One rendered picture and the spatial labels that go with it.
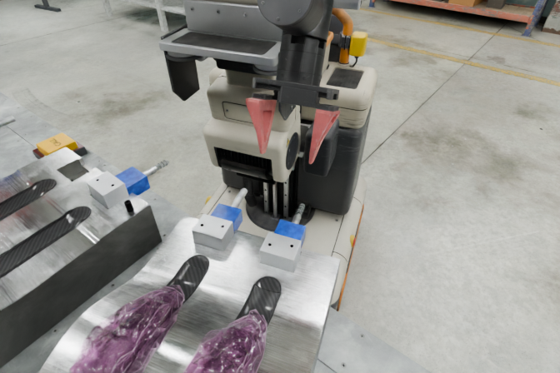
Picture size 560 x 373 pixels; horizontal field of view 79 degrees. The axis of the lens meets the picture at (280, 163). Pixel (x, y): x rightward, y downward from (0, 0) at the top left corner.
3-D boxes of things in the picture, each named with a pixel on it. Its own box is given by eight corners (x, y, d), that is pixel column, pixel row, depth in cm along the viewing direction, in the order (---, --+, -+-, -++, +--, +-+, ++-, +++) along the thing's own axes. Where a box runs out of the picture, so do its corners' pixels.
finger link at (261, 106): (289, 165, 43) (301, 89, 40) (237, 153, 44) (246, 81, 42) (302, 156, 49) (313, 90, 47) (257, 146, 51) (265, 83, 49)
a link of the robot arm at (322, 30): (338, -3, 43) (296, -7, 45) (329, -22, 37) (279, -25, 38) (329, 52, 45) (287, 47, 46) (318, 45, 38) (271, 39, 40)
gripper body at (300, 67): (329, 104, 40) (341, 38, 38) (249, 92, 43) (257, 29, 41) (337, 103, 46) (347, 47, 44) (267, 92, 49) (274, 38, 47)
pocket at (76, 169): (88, 172, 65) (81, 156, 63) (103, 183, 62) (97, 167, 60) (64, 185, 62) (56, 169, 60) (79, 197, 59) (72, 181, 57)
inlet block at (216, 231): (232, 197, 63) (230, 176, 60) (257, 204, 62) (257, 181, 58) (197, 253, 53) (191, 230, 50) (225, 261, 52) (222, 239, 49)
